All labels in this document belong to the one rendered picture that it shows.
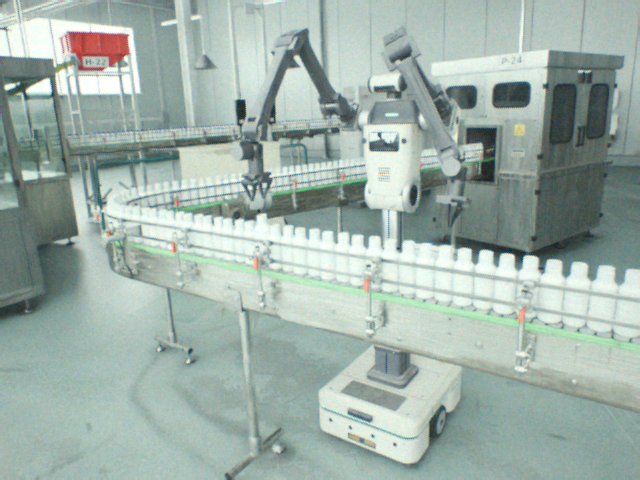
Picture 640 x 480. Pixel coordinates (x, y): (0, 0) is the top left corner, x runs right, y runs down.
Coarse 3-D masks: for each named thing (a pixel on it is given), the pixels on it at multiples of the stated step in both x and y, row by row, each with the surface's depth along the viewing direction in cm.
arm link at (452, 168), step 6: (462, 150) 160; (450, 156) 154; (462, 156) 160; (444, 162) 155; (450, 162) 154; (456, 162) 153; (462, 162) 163; (444, 168) 154; (450, 168) 153; (456, 168) 153; (462, 168) 155; (450, 174) 153; (456, 174) 153; (462, 174) 156
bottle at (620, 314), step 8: (632, 272) 119; (632, 280) 116; (624, 288) 118; (632, 288) 116; (632, 296) 116; (616, 304) 121; (624, 304) 118; (632, 304) 117; (616, 312) 121; (624, 312) 118; (632, 312) 117; (624, 320) 119; (632, 320) 118; (616, 328) 121; (624, 328) 119; (624, 336) 120; (632, 336) 119
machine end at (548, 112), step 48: (480, 96) 489; (528, 96) 449; (576, 96) 474; (528, 144) 459; (576, 144) 491; (480, 192) 511; (528, 192) 468; (576, 192) 512; (480, 240) 525; (528, 240) 478
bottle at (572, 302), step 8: (576, 264) 126; (584, 264) 124; (576, 272) 123; (584, 272) 123; (568, 280) 125; (576, 280) 123; (584, 280) 123; (584, 288) 122; (568, 296) 125; (576, 296) 123; (584, 296) 123; (568, 304) 125; (576, 304) 124; (584, 304) 124; (576, 312) 125; (584, 312) 124; (568, 320) 126; (576, 320) 125; (584, 320) 125
